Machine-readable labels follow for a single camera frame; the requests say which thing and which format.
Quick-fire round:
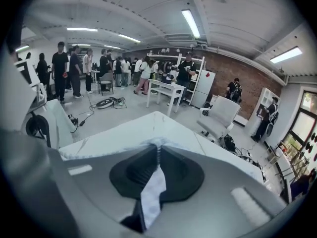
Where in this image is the group of black hanging helmets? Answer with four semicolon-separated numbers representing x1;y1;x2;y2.
305;132;317;162

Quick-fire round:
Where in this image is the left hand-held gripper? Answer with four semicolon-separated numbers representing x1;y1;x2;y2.
14;59;52;148

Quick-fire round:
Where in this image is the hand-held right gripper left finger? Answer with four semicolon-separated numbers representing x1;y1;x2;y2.
60;144;159;224

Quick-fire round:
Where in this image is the blue checked shirt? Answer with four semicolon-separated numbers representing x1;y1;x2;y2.
140;135;171;231

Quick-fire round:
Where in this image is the black oval floor device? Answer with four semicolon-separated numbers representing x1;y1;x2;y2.
95;97;127;110

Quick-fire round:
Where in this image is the white side table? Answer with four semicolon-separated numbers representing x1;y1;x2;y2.
145;79;187;118

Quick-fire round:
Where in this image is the white refrigerator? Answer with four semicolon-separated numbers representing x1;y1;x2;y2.
190;69;216;109

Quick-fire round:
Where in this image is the black cable tangle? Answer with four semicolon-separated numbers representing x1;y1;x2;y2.
232;145;264;175

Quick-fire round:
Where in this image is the black framed window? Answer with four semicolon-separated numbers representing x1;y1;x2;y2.
282;89;317;158

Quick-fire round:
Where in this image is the white office chair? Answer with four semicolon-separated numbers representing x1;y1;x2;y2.
196;95;242;144

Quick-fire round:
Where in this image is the black equipment bag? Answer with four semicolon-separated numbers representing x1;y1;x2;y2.
223;134;236;151

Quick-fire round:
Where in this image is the dark blue domed appliance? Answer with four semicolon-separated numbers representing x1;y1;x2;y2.
158;60;175;84

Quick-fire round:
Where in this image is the white arched cabinet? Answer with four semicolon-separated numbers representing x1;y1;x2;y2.
247;87;281;140

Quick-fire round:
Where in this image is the black power adapter cable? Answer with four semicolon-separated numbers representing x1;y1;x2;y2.
67;100;97;134

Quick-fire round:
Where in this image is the grey dining chair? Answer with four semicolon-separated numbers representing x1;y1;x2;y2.
98;72;115;96

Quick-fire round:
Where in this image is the ceiling tube light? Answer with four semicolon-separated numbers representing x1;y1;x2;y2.
66;27;99;33
269;46;303;64
118;33;142;44
181;8;202;39

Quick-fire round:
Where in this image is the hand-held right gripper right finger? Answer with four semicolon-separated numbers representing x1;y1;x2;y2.
159;144;287;229

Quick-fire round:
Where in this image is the white shelving unit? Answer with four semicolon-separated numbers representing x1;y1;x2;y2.
148;53;206;101

